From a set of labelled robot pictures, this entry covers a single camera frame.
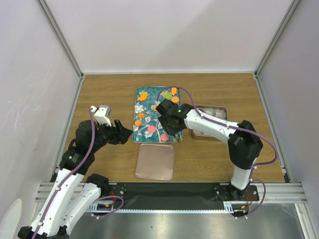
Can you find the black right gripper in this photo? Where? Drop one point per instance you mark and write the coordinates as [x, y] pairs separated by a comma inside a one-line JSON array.
[[170, 131]]

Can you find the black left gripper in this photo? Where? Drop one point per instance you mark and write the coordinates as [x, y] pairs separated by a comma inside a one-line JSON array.
[[120, 134]]

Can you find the pink round cookie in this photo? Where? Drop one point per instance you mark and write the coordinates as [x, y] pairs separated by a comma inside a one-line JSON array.
[[151, 129], [164, 137]]

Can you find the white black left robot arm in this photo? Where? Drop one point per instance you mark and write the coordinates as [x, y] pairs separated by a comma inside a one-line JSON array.
[[60, 214]]

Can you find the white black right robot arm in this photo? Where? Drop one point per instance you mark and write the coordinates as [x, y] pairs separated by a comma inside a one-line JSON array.
[[244, 145]]

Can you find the orange round cookie upper right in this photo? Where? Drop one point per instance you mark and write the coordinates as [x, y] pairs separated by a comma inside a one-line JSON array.
[[175, 99]]

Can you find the orange pumpkin cookie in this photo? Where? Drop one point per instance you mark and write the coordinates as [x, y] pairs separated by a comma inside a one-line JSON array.
[[141, 115]]

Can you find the teal floral serving tray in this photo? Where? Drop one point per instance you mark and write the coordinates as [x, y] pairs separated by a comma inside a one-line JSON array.
[[145, 98]]

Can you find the green round cookie upper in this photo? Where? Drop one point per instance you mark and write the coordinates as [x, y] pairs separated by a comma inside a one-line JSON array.
[[168, 96]]

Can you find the orange leaf cookie top right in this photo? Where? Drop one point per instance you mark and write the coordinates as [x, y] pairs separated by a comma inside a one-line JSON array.
[[173, 91]]

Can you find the rose gold tin lid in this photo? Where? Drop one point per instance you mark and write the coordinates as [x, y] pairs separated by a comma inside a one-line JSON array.
[[155, 162]]

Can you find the rose gold cookie tin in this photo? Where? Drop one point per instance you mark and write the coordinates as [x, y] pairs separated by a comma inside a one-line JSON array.
[[218, 112]]

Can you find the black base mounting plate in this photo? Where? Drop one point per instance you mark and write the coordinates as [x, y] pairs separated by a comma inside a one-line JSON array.
[[181, 196]]

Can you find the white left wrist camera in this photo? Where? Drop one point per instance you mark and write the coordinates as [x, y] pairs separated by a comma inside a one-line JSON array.
[[101, 114]]

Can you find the aluminium cable rail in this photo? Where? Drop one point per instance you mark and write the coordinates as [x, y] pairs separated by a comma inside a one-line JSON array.
[[269, 193]]

